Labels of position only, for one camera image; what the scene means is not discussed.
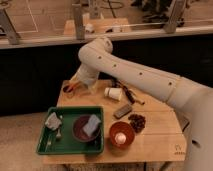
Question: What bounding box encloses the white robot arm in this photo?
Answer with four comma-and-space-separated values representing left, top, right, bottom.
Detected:
70, 37, 213, 171

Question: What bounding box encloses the purple bowl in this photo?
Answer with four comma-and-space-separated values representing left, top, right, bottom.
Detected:
72, 115, 101, 142

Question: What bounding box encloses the orange bowl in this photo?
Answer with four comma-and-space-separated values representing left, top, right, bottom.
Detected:
109, 121, 135, 149

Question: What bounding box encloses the white paper cup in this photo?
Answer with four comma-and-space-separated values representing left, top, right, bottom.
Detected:
104, 87, 122, 101

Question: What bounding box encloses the blue sponge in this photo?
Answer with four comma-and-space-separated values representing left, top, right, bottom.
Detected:
83, 115, 101, 137

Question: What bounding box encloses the wooden background table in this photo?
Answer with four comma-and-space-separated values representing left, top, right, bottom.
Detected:
64, 18, 131, 36

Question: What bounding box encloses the grey rectangular block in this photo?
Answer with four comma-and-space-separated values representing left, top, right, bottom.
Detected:
114, 104, 132, 119

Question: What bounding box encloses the metal spoon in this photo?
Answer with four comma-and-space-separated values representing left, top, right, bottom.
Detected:
56, 115, 63, 140

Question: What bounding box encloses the green plastic tray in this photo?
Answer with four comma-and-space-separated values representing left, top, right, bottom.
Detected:
37, 106, 104, 155

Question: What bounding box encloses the metal fork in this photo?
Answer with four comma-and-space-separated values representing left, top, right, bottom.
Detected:
44, 134, 52, 147

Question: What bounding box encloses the white egg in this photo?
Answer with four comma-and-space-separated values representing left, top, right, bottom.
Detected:
115, 133, 126, 144

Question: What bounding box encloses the bunch of dark grapes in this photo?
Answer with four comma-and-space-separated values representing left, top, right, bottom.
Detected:
128, 114, 146, 133

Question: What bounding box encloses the black handled tool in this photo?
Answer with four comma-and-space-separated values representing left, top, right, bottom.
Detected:
111, 79, 145, 105

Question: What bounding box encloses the middle grey metal post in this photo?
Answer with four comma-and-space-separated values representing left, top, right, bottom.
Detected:
72, 4, 85, 40

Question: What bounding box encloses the grey metal post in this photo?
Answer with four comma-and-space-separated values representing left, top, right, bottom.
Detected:
164, 0, 185, 34
0, 9, 19, 45
72, 4, 85, 40

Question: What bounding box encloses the left grey metal post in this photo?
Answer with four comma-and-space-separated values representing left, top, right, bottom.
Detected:
0, 9, 19, 45

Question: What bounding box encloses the right grey metal post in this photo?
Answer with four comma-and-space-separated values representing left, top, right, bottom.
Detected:
164, 0, 185, 34

